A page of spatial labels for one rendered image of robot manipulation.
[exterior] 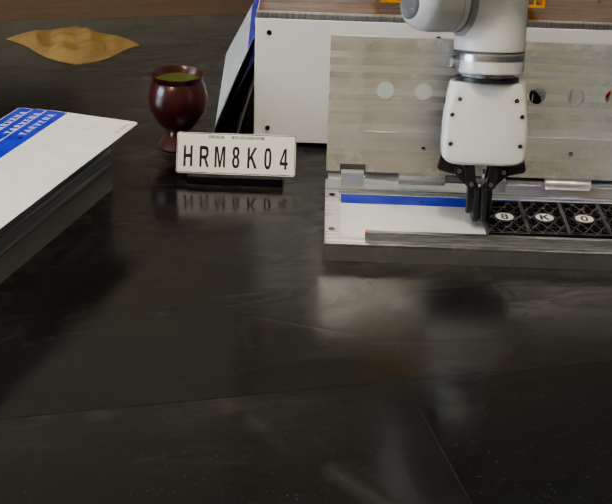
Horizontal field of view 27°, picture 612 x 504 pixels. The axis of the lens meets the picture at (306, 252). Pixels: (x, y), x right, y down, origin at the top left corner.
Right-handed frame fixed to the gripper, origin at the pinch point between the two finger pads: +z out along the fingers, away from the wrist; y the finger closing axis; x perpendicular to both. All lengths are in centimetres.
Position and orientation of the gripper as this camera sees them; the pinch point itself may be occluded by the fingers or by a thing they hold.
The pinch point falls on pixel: (478, 203)
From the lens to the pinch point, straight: 154.6
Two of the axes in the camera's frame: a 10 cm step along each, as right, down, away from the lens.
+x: 0.1, -2.4, 9.7
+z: -0.4, 9.7, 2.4
